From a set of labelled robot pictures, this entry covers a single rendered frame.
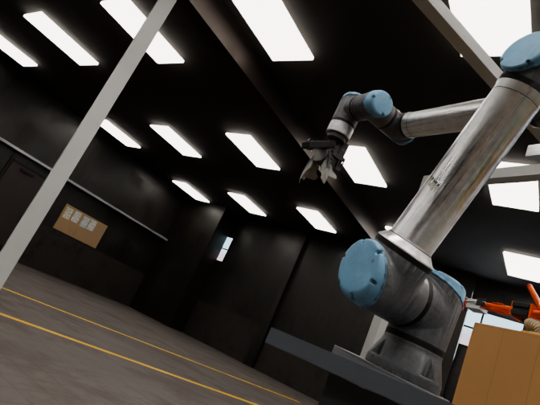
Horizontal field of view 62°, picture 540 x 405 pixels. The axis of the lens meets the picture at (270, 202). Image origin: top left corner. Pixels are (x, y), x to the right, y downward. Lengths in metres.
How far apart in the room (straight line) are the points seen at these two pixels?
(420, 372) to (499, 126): 0.58
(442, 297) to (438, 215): 0.22
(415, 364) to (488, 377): 0.78
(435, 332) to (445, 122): 0.63
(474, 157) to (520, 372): 0.97
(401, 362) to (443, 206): 0.38
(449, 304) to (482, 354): 0.77
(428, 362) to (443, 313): 0.12
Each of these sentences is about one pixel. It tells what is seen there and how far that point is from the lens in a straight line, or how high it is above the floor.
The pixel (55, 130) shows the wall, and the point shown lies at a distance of 12.81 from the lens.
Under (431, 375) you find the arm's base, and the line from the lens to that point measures 1.18.
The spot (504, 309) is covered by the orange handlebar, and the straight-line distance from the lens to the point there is 2.17.
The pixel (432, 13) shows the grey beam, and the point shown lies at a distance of 3.63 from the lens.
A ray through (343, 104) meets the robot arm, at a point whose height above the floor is 1.56.
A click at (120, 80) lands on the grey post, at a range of 3.75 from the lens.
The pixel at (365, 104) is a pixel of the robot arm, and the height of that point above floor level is 1.53.
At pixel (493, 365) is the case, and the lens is 1.91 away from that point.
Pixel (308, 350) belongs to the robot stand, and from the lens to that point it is 1.06.
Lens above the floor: 0.71
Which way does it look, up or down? 16 degrees up
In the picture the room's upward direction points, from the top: 25 degrees clockwise
